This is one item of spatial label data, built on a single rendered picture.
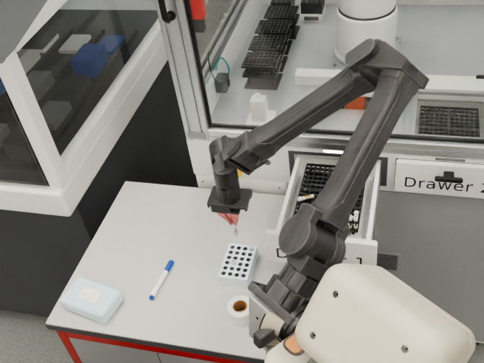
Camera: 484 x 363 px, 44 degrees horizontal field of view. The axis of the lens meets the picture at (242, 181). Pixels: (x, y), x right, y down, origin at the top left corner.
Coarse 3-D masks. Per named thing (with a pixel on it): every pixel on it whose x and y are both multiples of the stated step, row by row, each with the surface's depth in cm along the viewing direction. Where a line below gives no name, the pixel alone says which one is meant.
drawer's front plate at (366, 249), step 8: (272, 232) 157; (272, 240) 158; (352, 240) 151; (360, 240) 151; (368, 240) 151; (272, 248) 160; (352, 248) 152; (360, 248) 151; (368, 248) 151; (376, 248) 150; (272, 256) 162; (352, 256) 154; (360, 256) 154; (368, 256) 153; (376, 256) 152; (368, 264) 155; (376, 264) 155
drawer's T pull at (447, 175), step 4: (444, 172) 168; (448, 172) 168; (452, 172) 168; (436, 176) 167; (440, 176) 167; (444, 176) 167; (448, 176) 166; (452, 176) 166; (436, 180) 167; (440, 180) 167; (444, 180) 166; (448, 180) 166; (452, 180) 166; (456, 180) 165; (460, 180) 165
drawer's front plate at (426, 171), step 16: (400, 160) 171; (416, 160) 170; (400, 176) 174; (416, 176) 172; (432, 176) 171; (464, 176) 168; (480, 176) 167; (432, 192) 175; (448, 192) 174; (464, 192) 172; (480, 192) 171
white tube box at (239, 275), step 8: (232, 248) 173; (240, 248) 173; (248, 248) 171; (256, 248) 170; (232, 256) 169; (240, 256) 169; (248, 256) 169; (256, 256) 171; (224, 264) 167; (240, 264) 168; (248, 264) 167; (224, 272) 166; (232, 272) 165; (240, 272) 165; (248, 272) 164; (224, 280) 165; (232, 280) 164; (240, 280) 163; (248, 280) 165
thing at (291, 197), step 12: (300, 156) 183; (312, 156) 182; (324, 156) 182; (300, 168) 185; (300, 180) 184; (372, 180) 180; (288, 192) 172; (300, 192) 180; (372, 192) 168; (288, 204) 170; (372, 204) 165; (288, 216) 172; (360, 216) 170; (372, 216) 161; (276, 228) 162; (360, 228) 166; (372, 228) 160; (372, 240) 160
